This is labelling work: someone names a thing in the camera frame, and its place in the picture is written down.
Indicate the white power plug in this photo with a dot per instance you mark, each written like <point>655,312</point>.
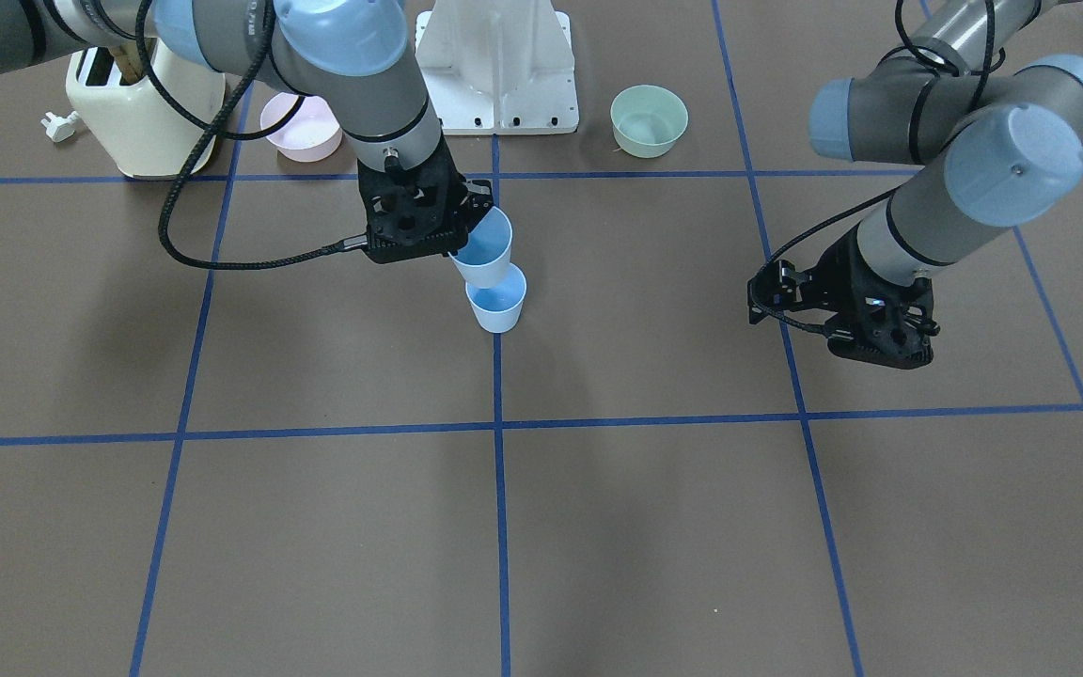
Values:
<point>59,129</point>

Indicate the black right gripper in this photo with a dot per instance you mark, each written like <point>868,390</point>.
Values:
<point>477,199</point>

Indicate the bread slice in toaster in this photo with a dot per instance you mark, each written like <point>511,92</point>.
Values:
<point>129,62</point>

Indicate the cream toaster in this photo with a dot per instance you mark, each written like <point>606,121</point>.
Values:
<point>142,134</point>

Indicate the green plastic bowl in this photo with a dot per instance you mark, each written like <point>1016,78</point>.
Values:
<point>648,120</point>

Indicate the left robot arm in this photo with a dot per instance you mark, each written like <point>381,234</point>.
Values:
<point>992,153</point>

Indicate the light blue plastic cup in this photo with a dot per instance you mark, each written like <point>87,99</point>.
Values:
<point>484,261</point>
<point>498,308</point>

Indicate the pink plastic bowl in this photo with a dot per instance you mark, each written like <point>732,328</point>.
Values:
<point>311,135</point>

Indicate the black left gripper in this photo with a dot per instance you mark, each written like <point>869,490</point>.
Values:
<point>835,280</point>

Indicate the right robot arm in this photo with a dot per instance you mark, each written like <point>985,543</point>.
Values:
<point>355,55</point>

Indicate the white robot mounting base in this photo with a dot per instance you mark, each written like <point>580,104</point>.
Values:
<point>499,67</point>

